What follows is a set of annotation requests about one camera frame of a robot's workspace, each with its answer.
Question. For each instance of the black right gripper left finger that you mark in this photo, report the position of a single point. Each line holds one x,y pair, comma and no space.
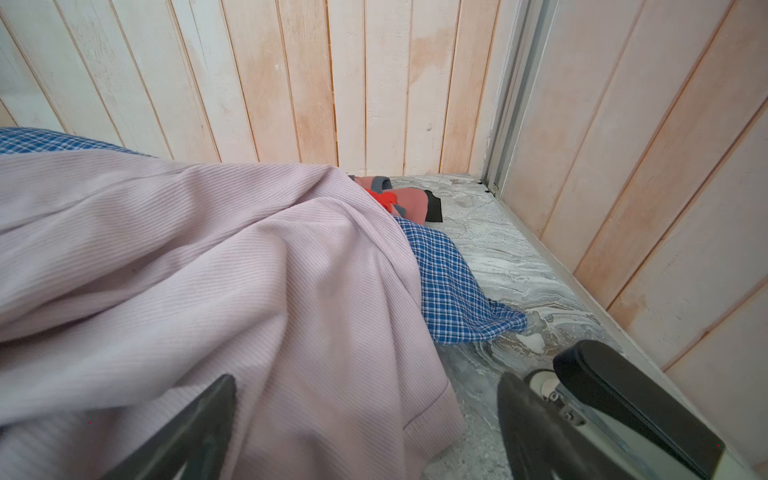
193,445

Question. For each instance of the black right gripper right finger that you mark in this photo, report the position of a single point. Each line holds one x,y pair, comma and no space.
540,444

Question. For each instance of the blue checkered cloth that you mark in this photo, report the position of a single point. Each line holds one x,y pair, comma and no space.
453,305

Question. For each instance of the pink striped cloth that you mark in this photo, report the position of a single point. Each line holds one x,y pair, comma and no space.
131,284

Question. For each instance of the red cloth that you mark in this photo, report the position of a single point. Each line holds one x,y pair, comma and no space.
387,199

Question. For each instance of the black white stapler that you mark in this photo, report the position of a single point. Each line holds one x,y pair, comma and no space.
630,418

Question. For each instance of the salmon grey black garment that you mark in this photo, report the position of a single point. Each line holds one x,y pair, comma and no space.
416,205

